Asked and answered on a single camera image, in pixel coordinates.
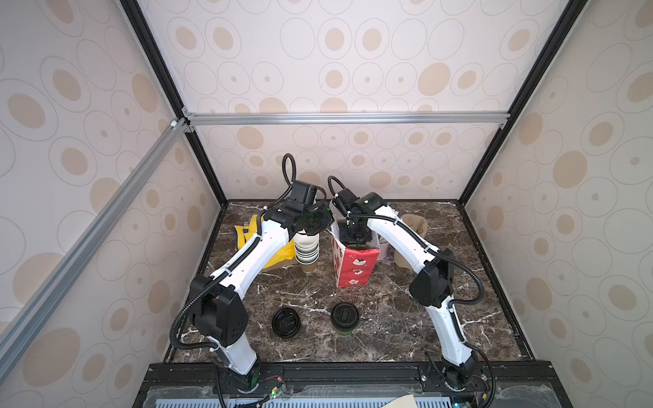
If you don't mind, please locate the red white paper bag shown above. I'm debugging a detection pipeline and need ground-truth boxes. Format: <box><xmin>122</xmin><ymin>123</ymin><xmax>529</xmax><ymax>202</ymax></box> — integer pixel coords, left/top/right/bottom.
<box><xmin>329</xmin><ymin>221</ymin><xmax>380</xmax><ymax>288</ymax></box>

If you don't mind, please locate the green paper coffee cup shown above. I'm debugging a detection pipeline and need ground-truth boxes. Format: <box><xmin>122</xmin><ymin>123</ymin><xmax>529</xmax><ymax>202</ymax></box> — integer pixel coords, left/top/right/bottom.
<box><xmin>335</xmin><ymin>327</ymin><xmax>354</xmax><ymax>336</ymax></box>

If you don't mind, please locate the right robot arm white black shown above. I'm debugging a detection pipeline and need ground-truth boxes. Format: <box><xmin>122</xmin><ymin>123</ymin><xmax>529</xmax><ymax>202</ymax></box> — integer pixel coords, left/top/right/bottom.
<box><xmin>333</xmin><ymin>188</ymin><xmax>486</xmax><ymax>390</ymax></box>

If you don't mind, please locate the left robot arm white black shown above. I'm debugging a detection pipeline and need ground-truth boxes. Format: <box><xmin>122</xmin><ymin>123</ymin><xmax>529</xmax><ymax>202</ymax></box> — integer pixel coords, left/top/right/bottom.
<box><xmin>169</xmin><ymin>180</ymin><xmax>333</xmax><ymax>376</ymax></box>

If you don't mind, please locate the pink straw holder cup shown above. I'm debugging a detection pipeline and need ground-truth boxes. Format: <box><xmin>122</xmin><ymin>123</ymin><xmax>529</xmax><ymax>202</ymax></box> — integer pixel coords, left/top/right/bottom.
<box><xmin>378</xmin><ymin>240</ymin><xmax>389</xmax><ymax>261</ymax></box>

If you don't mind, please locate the stack of paper cups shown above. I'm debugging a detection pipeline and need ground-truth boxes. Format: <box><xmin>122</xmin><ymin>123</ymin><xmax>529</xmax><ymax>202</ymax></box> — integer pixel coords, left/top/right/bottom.
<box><xmin>294</xmin><ymin>231</ymin><xmax>320</xmax><ymax>273</ymax></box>

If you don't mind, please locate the pulp cup carrier stack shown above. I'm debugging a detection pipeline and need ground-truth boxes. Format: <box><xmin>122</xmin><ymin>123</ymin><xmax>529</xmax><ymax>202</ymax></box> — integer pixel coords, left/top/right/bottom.
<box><xmin>392</xmin><ymin>212</ymin><xmax>430</xmax><ymax>270</ymax></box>

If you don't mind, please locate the yellow napkin stack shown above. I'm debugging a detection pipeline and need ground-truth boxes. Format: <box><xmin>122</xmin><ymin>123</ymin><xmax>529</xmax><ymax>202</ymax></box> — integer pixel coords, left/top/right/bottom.
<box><xmin>230</xmin><ymin>215</ymin><xmax>295</xmax><ymax>273</ymax></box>

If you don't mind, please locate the left diagonal aluminium bar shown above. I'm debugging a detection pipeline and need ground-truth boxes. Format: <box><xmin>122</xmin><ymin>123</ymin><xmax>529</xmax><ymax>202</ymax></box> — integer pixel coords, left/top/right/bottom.
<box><xmin>1</xmin><ymin>117</ymin><xmax>188</xmax><ymax>382</ymax></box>

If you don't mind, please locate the horizontal aluminium frame bar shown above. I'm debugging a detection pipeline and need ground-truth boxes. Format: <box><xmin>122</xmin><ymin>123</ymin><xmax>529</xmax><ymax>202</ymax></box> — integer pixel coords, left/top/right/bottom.
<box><xmin>187</xmin><ymin>110</ymin><xmax>510</xmax><ymax>127</ymax></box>

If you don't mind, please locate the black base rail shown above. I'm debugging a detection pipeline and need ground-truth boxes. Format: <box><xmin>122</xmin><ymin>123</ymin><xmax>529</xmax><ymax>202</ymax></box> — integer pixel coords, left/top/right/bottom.
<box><xmin>134</xmin><ymin>360</ymin><xmax>571</xmax><ymax>407</ymax></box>

